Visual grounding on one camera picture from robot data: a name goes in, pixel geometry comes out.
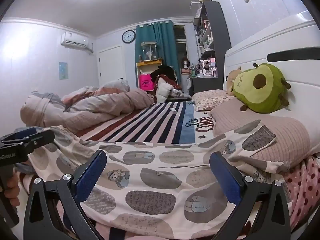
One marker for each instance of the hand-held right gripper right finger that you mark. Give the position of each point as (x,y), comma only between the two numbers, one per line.
(225,177)

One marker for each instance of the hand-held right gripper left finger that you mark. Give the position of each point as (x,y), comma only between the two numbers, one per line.
(91,177)

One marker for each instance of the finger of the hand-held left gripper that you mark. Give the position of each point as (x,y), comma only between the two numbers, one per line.
(40,140)
(26,132)

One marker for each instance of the bear print pants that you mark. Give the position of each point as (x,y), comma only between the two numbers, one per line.
(155,180)

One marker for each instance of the person's left hand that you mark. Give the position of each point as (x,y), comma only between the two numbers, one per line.
(13,190)

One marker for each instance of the pink ribbed pillow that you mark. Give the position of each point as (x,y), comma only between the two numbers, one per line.
(275,135)

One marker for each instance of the pink striped duvet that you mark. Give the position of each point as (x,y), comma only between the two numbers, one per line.
(100,107)

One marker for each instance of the floral pillow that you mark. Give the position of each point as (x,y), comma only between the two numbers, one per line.
(210,98)

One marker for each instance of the pink polka-dot cloth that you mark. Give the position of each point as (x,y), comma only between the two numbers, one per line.
(305,185)

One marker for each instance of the striped plush blanket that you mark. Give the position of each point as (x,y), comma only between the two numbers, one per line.
(150,122)

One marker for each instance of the dark chair seat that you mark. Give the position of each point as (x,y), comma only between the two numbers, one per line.
(178,99)

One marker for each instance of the green avocado plush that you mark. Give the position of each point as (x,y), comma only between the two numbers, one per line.
(262,92)

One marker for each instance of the brown plush toy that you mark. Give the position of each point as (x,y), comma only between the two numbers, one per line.
(232,80)

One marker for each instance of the white door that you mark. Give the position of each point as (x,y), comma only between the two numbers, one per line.
(110,65)

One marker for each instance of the white air conditioner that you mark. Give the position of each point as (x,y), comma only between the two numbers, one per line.
(75,40)

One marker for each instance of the white puffy jacket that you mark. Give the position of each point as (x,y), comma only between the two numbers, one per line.
(163,90)

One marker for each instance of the red garment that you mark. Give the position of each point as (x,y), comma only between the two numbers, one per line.
(175,82)

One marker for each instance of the pink shopping bag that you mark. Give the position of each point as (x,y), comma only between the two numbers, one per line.
(146,82)

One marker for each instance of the row of desk cosmetics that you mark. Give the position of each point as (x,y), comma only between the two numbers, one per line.
(206,67)

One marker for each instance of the wig mannequin head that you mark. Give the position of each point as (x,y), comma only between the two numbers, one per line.
(185,65)

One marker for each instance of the white headboard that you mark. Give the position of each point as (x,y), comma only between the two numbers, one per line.
(250,57)

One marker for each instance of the black hat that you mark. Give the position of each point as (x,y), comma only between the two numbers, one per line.
(163,71)

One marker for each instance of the yellow shelf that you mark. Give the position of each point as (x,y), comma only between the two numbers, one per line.
(150,63)

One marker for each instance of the dark grey bookshelf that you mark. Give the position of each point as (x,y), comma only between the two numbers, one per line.
(222,42)

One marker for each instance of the glass display case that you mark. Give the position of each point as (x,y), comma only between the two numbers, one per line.
(149,51)

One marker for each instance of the window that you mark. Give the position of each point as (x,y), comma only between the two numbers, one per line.
(180,45)

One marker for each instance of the teal curtain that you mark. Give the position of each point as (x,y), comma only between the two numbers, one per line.
(165,45)

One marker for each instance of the clear storage box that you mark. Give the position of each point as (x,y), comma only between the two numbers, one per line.
(195,3)

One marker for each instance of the small blue wall poster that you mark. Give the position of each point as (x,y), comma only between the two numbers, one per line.
(63,70)

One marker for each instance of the round wall clock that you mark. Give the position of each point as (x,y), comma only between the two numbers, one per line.
(128,36)

